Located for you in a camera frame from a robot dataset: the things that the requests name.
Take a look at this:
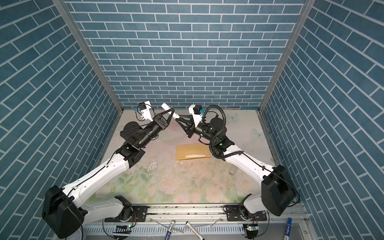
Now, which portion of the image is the blue marker pen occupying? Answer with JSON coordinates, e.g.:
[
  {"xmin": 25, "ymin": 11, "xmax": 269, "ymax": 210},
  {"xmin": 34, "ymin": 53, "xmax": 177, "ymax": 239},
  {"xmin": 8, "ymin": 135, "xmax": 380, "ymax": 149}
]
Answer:
[{"xmin": 164, "ymin": 221, "xmax": 175, "ymax": 240}]

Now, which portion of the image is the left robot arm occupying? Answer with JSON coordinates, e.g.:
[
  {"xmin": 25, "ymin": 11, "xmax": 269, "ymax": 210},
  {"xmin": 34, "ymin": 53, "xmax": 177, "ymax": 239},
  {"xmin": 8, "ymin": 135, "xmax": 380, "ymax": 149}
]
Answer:
[{"xmin": 42, "ymin": 108, "xmax": 175, "ymax": 239}]

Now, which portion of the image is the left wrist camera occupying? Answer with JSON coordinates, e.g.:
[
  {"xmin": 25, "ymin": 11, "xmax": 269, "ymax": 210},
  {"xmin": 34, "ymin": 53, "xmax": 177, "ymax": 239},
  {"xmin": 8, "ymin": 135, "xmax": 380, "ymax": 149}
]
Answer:
[{"xmin": 137, "ymin": 101, "xmax": 154, "ymax": 122}]

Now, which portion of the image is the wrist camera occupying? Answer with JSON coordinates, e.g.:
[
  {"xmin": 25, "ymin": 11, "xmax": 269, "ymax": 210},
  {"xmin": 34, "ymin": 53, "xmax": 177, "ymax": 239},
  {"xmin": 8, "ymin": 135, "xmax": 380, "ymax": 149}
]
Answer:
[
  {"xmin": 189, "ymin": 105, "xmax": 204, "ymax": 127},
  {"xmin": 137, "ymin": 101, "xmax": 154, "ymax": 122}
]

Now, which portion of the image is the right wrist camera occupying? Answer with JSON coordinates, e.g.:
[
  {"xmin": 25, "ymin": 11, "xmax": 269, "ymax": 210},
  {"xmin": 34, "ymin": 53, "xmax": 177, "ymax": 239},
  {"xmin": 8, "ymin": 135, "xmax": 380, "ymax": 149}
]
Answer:
[{"xmin": 189, "ymin": 105, "xmax": 204, "ymax": 127}]

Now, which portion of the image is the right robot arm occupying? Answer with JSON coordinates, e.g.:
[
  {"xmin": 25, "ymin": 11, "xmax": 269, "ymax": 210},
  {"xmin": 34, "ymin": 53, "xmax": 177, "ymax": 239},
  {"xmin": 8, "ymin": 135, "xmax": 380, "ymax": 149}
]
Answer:
[{"xmin": 174, "ymin": 115, "xmax": 296, "ymax": 220}]

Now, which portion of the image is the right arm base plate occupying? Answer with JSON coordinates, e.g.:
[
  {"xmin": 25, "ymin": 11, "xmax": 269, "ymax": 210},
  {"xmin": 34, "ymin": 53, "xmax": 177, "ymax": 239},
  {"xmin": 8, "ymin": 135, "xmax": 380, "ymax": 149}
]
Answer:
[{"xmin": 223, "ymin": 205, "xmax": 268, "ymax": 222}]

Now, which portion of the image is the aluminium rail frame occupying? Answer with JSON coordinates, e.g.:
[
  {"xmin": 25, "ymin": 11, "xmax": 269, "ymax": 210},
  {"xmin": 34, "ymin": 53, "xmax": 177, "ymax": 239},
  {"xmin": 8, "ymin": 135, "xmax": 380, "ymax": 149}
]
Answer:
[{"xmin": 55, "ymin": 204, "xmax": 317, "ymax": 240}]

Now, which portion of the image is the blue marker right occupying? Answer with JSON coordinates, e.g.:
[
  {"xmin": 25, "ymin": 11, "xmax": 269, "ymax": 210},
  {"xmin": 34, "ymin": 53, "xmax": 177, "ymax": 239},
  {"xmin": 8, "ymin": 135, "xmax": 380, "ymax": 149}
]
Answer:
[{"xmin": 284, "ymin": 218, "xmax": 292, "ymax": 240}]

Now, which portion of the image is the yellow envelope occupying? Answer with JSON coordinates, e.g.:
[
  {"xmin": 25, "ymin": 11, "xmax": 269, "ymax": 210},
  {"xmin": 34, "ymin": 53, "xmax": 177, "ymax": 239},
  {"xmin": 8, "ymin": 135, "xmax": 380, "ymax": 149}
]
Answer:
[{"xmin": 176, "ymin": 144, "xmax": 211, "ymax": 161}]

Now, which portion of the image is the black white marker pen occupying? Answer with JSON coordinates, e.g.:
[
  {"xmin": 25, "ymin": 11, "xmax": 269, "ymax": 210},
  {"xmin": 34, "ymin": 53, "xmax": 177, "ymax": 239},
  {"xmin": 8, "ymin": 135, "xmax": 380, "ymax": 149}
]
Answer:
[{"xmin": 186, "ymin": 222, "xmax": 205, "ymax": 240}]

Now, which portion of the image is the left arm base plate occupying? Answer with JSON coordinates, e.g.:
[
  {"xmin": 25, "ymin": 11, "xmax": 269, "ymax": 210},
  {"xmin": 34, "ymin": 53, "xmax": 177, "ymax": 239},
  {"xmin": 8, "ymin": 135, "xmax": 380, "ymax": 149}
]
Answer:
[{"xmin": 104, "ymin": 205, "xmax": 149, "ymax": 223}]

